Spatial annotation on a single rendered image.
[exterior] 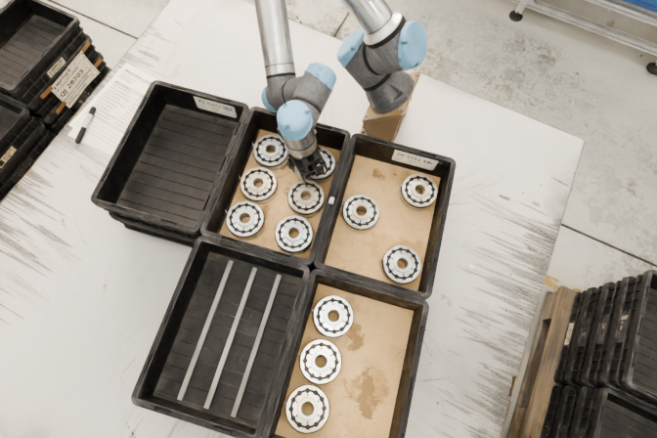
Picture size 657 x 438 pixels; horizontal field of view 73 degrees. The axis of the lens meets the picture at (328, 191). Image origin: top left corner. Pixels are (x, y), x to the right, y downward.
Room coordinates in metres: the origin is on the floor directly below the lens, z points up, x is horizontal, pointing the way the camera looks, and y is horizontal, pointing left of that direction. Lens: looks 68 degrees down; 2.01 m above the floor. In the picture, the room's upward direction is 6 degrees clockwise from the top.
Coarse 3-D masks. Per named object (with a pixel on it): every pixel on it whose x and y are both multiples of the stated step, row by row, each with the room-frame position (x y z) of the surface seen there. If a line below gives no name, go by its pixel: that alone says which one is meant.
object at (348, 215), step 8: (352, 200) 0.45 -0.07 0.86; (360, 200) 0.45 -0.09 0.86; (368, 200) 0.46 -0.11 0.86; (344, 208) 0.42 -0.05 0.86; (352, 208) 0.43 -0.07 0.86; (376, 208) 0.43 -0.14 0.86; (344, 216) 0.40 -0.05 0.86; (352, 216) 0.40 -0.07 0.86; (376, 216) 0.41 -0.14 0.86; (352, 224) 0.38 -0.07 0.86; (360, 224) 0.38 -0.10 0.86; (368, 224) 0.39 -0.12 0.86
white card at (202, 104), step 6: (198, 102) 0.70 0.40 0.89; (204, 102) 0.69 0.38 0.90; (210, 102) 0.69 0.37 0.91; (204, 108) 0.70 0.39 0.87; (210, 108) 0.69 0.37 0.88; (216, 108) 0.69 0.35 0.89; (222, 108) 0.69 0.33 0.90; (228, 108) 0.68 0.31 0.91; (234, 108) 0.68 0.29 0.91; (228, 114) 0.68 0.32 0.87; (234, 114) 0.68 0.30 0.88
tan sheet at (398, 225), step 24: (360, 168) 0.57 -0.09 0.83; (384, 168) 0.57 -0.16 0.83; (360, 192) 0.49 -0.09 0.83; (384, 192) 0.50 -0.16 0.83; (384, 216) 0.42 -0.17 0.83; (408, 216) 0.43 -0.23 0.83; (432, 216) 0.44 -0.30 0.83; (336, 240) 0.34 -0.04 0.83; (360, 240) 0.35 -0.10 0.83; (384, 240) 0.36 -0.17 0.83; (408, 240) 0.36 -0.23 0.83; (336, 264) 0.27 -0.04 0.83; (360, 264) 0.28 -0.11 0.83
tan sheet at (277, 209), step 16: (336, 160) 0.58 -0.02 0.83; (288, 176) 0.52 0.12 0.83; (240, 192) 0.45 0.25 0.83; (272, 208) 0.41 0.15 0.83; (288, 208) 0.42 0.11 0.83; (224, 224) 0.35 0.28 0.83; (272, 224) 0.37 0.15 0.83; (256, 240) 0.32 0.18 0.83; (272, 240) 0.32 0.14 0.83; (304, 256) 0.29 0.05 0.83
